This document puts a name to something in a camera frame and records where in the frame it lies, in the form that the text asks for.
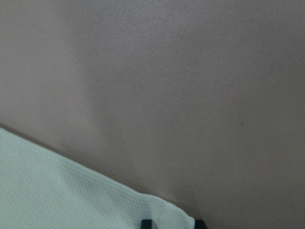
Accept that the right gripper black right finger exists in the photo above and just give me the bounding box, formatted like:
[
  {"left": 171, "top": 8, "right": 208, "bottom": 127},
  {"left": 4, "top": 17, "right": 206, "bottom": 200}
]
[{"left": 194, "top": 219, "right": 205, "bottom": 229}]

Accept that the olive green t-shirt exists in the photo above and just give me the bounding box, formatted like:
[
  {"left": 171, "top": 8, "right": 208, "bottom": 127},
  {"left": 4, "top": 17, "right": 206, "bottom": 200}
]
[{"left": 0, "top": 129, "right": 195, "bottom": 229}]

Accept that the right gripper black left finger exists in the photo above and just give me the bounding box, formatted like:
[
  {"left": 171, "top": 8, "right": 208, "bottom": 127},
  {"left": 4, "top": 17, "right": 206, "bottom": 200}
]
[{"left": 141, "top": 219, "right": 153, "bottom": 229}]

